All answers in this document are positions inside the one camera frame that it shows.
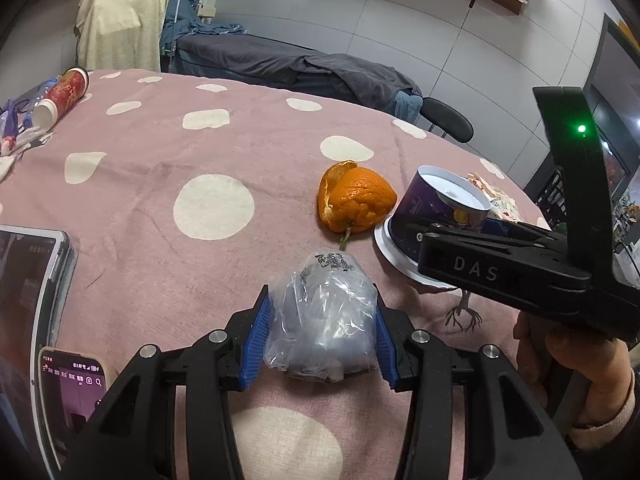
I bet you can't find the clear plastic bag trash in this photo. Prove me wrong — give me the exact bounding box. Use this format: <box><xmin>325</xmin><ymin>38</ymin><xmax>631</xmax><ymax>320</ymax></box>
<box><xmin>264</xmin><ymin>248</ymin><xmax>378</xmax><ymax>382</ymax></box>

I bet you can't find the purple paper cup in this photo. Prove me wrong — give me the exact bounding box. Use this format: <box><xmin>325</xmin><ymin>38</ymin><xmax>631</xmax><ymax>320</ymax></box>
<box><xmin>374</xmin><ymin>165</ymin><xmax>491</xmax><ymax>292</ymax></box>

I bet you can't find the person's right hand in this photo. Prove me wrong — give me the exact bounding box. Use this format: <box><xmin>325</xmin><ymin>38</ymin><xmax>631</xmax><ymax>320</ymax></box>
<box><xmin>513</xmin><ymin>312</ymin><xmax>634</xmax><ymax>426</ymax></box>

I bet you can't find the crumpled printed wrapper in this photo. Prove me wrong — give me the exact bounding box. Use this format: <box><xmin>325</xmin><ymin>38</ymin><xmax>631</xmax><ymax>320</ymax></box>
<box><xmin>466</xmin><ymin>174</ymin><xmax>522</xmax><ymax>222</ymax></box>

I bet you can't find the orange peel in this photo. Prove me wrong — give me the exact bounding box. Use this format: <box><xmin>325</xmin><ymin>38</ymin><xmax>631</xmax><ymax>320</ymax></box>
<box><xmin>317</xmin><ymin>160</ymin><xmax>397</xmax><ymax>252</ymax></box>

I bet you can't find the pink polka dot bedspread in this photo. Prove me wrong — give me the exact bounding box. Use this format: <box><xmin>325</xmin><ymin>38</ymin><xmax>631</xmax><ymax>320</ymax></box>
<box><xmin>1</xmin><ymin>70</ymin><xmax>548</xmax><ymax>479</ymax></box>

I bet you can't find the smartphone with lit screen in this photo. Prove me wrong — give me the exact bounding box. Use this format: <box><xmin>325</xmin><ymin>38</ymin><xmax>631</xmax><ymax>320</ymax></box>
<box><xmin>38</xmin><ymin>347</ymin><xmax>115</xmax><ymax>471</ymax></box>

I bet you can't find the tablet with grey case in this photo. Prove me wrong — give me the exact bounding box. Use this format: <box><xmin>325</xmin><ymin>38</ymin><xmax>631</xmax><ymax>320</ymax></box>
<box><xmin>1</xmin><ymin>226</ymin><xmax>74</xmax><ymax>479</ymax></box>

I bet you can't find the grey blue massage bed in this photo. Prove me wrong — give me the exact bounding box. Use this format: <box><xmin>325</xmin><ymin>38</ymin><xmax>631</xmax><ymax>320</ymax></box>
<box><xmin>160</xmin><ymin>0</ymin><xmax>423</xmax><ymax>124</ymax></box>

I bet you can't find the blue printed wrapper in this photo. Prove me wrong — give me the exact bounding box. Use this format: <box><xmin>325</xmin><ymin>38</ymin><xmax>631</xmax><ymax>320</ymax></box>
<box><xmin>1</xmin><ymin>76</ymin><xmax>61</xmax><ymax>180</ymax></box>

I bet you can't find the red cylindrical can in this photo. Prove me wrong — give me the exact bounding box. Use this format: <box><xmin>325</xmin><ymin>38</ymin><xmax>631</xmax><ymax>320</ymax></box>
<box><xmin>32</xmin><ymin>66</ymin><xmax>89</xmax><ymax>131</ymax></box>

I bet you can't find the cream cloth cover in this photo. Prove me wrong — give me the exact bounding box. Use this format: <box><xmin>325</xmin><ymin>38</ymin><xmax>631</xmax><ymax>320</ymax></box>
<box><xmin>75</xmin><ymin>0</ymin><xmax>168</xmax><ymax>72</ymax></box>

